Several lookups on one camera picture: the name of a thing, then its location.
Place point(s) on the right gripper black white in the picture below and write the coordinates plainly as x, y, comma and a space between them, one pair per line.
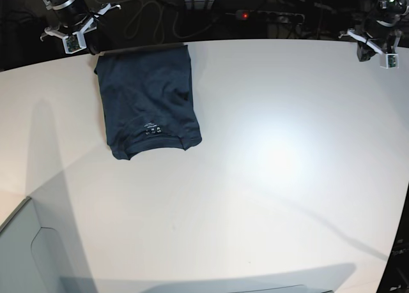
75, 15

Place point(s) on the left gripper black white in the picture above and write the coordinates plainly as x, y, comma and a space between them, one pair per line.
375, 36

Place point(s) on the dark blue T-shirt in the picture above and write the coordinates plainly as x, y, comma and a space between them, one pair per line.
147, 101

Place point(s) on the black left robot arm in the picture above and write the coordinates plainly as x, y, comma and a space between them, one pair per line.
387, 9

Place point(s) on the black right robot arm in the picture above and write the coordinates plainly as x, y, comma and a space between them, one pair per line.
75, 20

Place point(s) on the white power strip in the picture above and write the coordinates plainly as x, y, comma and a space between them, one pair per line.
274, 17

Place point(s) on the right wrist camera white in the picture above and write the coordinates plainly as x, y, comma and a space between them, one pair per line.
74, 43

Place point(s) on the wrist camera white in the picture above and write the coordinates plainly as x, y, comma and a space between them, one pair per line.
389, 60
74, 43

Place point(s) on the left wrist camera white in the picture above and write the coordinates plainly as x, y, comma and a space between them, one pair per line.
389, 60

